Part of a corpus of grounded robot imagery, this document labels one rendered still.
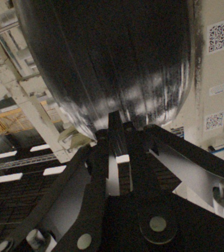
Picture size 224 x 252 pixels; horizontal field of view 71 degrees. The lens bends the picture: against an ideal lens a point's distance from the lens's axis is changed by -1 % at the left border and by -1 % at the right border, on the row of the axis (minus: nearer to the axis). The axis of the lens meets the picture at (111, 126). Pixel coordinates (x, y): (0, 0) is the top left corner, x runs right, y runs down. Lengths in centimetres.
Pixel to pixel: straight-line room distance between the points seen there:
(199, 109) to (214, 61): 16
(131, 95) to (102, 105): 6
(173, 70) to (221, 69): 32
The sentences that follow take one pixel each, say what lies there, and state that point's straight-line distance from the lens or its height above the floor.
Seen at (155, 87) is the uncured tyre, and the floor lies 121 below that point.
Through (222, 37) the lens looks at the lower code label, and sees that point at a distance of 57.
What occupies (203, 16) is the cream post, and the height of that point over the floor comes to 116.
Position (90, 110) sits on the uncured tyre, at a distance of 30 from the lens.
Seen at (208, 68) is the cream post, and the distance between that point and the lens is 57.
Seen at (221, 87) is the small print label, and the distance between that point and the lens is 63.
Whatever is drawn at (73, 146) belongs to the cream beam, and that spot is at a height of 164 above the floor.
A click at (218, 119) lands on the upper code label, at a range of 70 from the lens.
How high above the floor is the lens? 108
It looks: 34 degrees up
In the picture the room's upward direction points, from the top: 159 degrees clockwise
